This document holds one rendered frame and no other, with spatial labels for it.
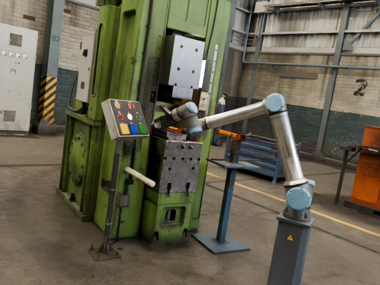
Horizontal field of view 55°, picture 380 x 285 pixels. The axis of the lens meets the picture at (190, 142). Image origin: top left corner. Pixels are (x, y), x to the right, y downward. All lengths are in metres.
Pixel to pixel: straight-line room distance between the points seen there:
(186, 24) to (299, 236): 1.93
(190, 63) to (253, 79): 9.24
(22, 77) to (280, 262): 6.46
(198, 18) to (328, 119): 7.81
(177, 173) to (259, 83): 9.22
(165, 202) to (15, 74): 5.39
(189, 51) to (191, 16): 0.35
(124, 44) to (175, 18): 0.52
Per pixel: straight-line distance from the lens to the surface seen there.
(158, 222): 3.21
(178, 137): 3.15
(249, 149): 6.90
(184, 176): 3.20
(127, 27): 3.42
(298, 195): 2.35
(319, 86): 11.00
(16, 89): 7.99
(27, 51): 8.03
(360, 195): 6.03
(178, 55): 3.07
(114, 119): 2.59
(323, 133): 10.78
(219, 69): 3.51
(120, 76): 3.38
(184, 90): 3.12
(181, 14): 3.28
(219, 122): 2.59
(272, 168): 6.65
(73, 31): 9.08
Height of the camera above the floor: 1.31
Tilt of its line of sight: 7 degrees down
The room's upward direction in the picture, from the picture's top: 9 degrees clockwise
